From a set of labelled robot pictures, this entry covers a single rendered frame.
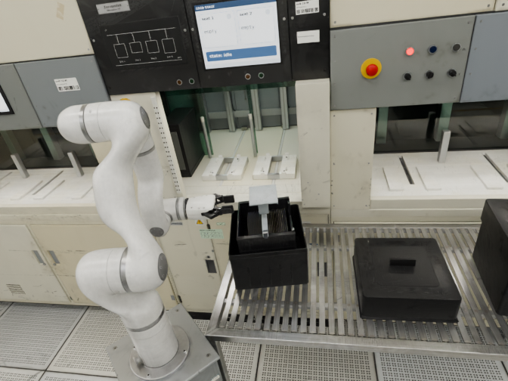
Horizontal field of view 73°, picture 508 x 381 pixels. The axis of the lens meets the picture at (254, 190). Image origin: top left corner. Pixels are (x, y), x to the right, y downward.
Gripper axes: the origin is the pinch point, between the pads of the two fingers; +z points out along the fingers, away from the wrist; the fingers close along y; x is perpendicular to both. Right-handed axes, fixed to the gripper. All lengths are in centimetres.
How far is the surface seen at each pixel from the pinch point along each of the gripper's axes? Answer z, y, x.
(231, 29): 7, -27, 54
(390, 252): 55, 11, -19
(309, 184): 31.4, -19.2, -6.7
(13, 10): -73, -40, 69
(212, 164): -15, -65, -15
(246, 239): 5.3, 11.6, -7.5
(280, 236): 17.2, 11.6, -7.6
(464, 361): 102, 1, -105
